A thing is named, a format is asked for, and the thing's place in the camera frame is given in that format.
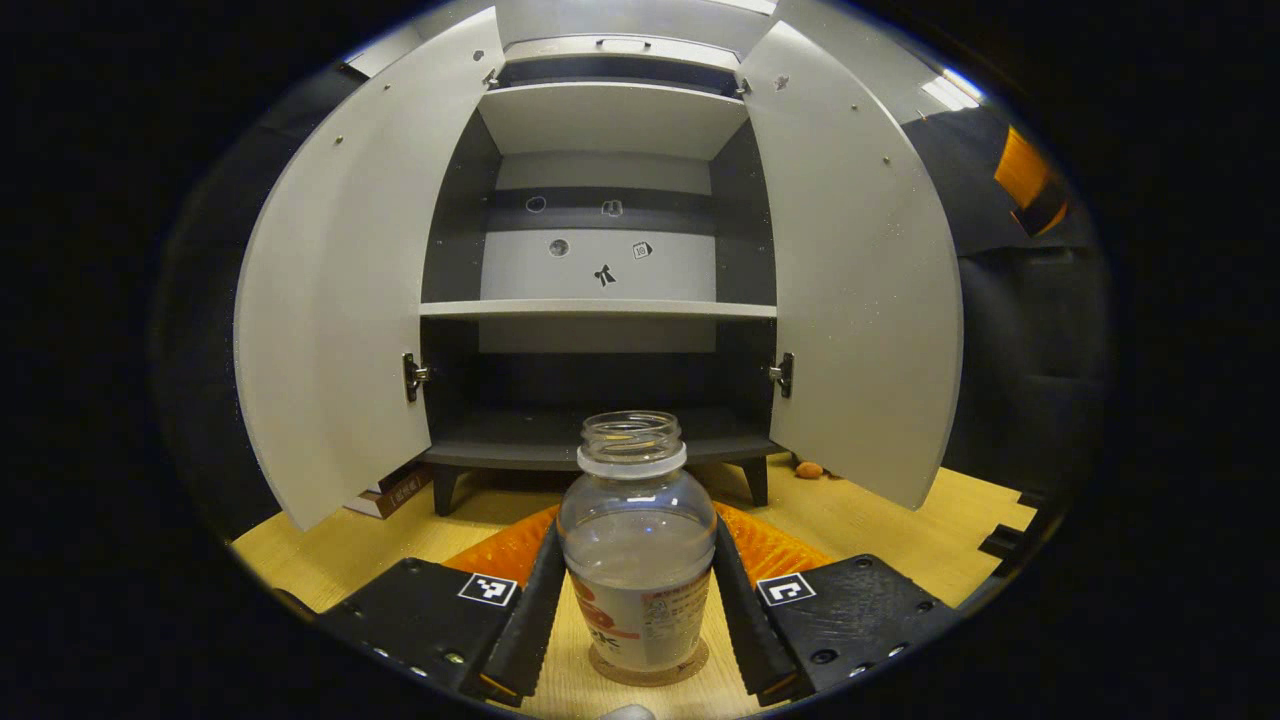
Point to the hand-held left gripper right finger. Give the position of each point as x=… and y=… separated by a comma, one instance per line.
x=745, y=620

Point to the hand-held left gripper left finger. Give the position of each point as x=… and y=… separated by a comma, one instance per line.
x=530, y=620

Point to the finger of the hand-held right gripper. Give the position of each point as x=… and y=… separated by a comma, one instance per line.
x=1025, y=175

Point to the round cork coaster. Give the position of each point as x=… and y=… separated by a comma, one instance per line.
x=645, y=679

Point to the clear plastic bottle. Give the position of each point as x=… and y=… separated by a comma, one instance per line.
x=635, y=560

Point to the grey cabinet door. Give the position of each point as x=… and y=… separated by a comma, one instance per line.
x=340, y=300
x=860, y=280

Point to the white cabinet shelf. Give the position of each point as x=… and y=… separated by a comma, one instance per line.
x=600, y=309
x=610, y=120

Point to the grey cabinet drawer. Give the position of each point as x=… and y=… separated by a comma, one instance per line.
x=560, y=50

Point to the ceiling light panel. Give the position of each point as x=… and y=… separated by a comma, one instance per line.
x=955, y=90

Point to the black backdrop cloth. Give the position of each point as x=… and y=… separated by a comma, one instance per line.
x=1030, y=330

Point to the penguin plush toy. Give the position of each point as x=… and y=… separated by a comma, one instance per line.
x=808, y=470

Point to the brown book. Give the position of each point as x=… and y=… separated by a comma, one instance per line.
x=395, y=490

